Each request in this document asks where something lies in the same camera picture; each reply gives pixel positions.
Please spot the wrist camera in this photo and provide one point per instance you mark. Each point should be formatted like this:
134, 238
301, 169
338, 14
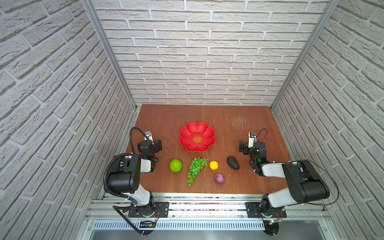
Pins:
252, 139
148, 136

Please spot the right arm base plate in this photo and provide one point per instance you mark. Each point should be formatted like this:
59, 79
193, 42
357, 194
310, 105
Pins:
263, 210

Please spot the green bumpy custard apple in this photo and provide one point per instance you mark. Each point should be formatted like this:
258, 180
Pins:
176, 165

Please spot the small electronics board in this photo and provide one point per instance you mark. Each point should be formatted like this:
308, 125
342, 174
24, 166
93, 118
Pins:
147, 224

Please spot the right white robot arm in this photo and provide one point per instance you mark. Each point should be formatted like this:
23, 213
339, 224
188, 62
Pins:
304, 184

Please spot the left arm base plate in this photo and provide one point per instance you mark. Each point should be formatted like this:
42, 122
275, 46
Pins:
160, 209

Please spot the left corner aluminium post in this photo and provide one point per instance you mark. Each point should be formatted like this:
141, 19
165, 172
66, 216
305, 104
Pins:
96, 22

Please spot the dark fake avocado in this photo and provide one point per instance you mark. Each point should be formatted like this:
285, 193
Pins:
233, 163

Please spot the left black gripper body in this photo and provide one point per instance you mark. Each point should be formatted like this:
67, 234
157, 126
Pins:
157, 146

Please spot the red flower-shaped fruit bowl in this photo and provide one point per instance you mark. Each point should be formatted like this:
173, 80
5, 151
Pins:
197, 137

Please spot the green grape bunch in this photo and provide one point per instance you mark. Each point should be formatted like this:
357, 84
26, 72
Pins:
198, 165

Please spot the corner aluminium post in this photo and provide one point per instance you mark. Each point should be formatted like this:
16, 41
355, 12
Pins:
326, 15
96, 22

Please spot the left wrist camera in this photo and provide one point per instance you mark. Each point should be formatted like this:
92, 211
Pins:
148, 136

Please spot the purple fake fruit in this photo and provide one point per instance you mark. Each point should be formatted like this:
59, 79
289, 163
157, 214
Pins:
219, 178

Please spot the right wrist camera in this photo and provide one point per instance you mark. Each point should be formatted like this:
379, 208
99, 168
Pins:
252, 139

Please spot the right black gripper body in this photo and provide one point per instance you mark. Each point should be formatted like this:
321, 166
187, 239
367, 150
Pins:
247, 151

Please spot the yellow fake lemon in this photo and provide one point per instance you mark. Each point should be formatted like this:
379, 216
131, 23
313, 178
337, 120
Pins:
214, 165

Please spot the aluminium frame rail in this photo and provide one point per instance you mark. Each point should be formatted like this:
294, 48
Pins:
215, 212

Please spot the right corner aluminium post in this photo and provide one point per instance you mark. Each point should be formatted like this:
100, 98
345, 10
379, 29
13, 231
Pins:
326, 15

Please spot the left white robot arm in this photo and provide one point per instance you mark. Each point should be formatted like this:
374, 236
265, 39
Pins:
123, 173

